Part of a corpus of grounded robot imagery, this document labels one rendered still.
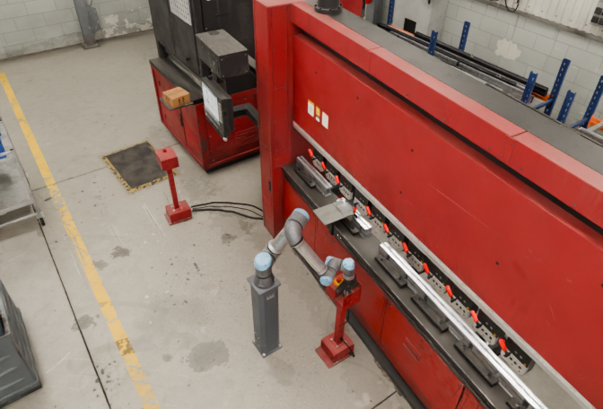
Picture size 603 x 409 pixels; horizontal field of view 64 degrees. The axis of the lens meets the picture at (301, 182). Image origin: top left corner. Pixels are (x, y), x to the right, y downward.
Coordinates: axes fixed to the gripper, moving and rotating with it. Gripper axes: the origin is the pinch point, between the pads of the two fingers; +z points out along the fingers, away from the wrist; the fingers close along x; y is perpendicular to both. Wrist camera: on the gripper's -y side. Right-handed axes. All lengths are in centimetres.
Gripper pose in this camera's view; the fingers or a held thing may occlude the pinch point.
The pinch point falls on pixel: (345, 296)
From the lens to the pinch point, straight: 345.4
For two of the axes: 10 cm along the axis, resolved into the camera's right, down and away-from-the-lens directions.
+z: 0.6, 7.6, 6.5
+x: -5.5, -5.2, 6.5
